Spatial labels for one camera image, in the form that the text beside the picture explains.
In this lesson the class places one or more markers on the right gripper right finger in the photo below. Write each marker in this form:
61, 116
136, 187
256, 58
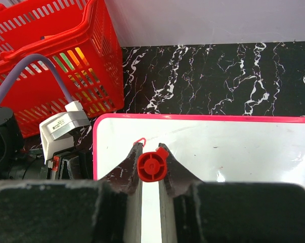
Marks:
177, 207

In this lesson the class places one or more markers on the pink framed whiteboard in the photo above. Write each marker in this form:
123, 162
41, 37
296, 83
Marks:
252, 171

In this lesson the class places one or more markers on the red whiteboard marker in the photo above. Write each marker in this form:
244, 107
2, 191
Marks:
152, 166

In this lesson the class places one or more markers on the red plastic shopping basket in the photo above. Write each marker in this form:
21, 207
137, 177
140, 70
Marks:
79, 39

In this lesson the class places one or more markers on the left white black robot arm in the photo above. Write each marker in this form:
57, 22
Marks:
11, 140

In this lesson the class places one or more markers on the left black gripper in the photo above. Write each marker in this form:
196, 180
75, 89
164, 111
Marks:
68, 164

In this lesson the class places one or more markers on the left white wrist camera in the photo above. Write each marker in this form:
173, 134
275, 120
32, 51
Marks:
55, 130

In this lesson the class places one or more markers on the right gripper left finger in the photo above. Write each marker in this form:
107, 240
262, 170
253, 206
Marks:
120, 207

